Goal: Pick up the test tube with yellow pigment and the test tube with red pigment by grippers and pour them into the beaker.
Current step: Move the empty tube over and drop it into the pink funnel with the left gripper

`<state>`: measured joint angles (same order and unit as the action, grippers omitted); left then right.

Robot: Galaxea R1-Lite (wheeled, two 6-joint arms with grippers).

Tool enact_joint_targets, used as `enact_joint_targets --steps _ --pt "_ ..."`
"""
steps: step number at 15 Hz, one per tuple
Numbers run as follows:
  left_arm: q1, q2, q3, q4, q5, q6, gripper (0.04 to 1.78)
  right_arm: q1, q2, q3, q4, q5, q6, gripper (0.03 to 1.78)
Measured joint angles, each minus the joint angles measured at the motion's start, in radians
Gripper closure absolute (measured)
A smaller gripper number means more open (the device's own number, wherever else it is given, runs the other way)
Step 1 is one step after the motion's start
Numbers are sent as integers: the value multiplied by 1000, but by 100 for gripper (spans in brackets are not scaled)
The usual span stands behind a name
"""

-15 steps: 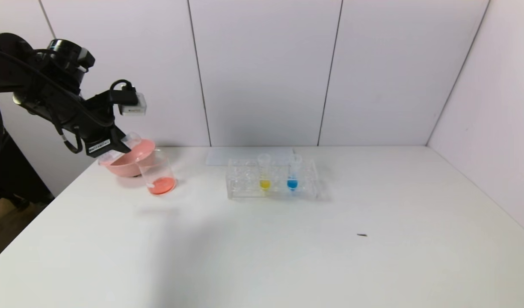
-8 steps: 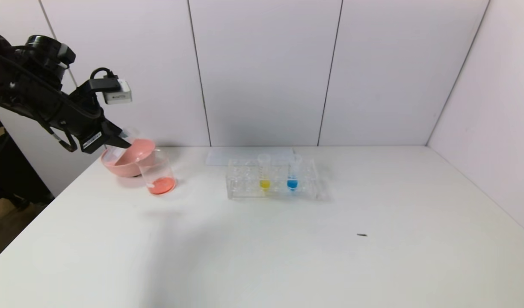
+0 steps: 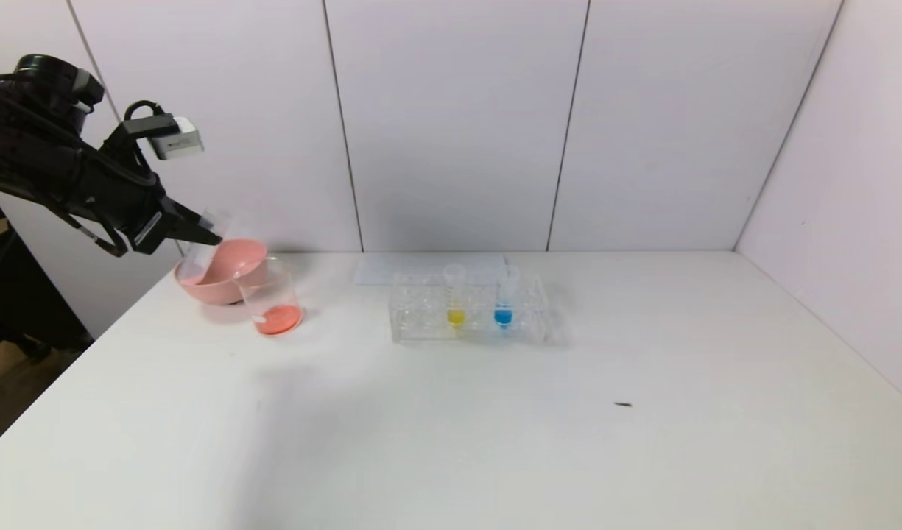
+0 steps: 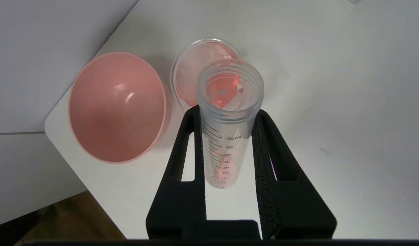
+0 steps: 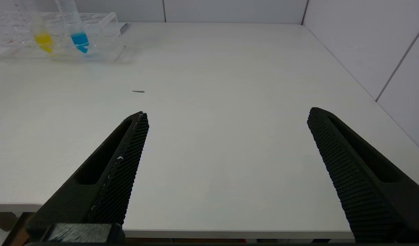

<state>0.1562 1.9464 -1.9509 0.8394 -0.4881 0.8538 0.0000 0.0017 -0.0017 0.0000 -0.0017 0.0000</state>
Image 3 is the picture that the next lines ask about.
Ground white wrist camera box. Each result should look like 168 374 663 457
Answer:
147 116 205 161

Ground white paper sheet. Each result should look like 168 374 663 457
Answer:
354 255 509 286

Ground test tube with red pigment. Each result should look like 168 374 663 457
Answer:
177 210 234 286

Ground clear glass beaker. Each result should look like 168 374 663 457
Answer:
234 258 306 337

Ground clear acrylic test tube rack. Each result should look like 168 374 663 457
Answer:
390 271 551 345

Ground test tube with blue pigment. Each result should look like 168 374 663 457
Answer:
493 265 519 328

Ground pink plastic bowl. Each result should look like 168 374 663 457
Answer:
175 238 269 306

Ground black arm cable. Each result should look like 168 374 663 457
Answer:
0 74 164 258

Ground test tube with yellow pigment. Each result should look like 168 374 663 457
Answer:
444 265 468 330

